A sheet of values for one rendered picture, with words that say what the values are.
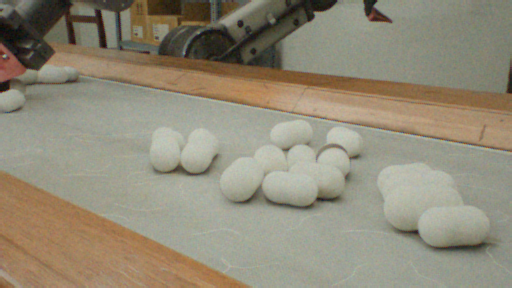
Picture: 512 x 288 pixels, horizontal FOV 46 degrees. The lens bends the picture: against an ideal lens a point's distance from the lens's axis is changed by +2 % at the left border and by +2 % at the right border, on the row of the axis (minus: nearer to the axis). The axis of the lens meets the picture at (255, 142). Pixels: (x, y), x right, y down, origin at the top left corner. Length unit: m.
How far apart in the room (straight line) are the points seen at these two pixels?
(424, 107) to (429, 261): 0.26
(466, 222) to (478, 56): 2.37
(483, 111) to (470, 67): 2.17
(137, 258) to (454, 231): 0.14
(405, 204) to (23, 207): 0.17
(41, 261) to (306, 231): 0.13
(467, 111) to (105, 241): 0.34
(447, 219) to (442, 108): 0.24
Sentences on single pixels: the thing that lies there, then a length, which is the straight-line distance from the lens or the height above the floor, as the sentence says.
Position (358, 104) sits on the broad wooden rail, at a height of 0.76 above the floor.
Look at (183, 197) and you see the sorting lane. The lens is 0.34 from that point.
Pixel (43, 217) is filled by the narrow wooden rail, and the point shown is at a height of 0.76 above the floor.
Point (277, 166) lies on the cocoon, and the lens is 0.34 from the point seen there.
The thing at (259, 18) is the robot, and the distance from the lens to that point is 1.17.
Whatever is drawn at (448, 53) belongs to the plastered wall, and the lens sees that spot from 2.71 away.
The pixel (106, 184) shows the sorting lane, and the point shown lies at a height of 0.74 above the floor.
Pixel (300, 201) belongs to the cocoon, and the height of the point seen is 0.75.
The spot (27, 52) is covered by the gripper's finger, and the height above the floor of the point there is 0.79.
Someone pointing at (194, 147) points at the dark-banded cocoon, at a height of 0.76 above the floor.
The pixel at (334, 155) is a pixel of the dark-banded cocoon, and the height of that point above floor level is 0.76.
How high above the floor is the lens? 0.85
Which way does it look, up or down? 14 degrees down
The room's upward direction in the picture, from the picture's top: straight up
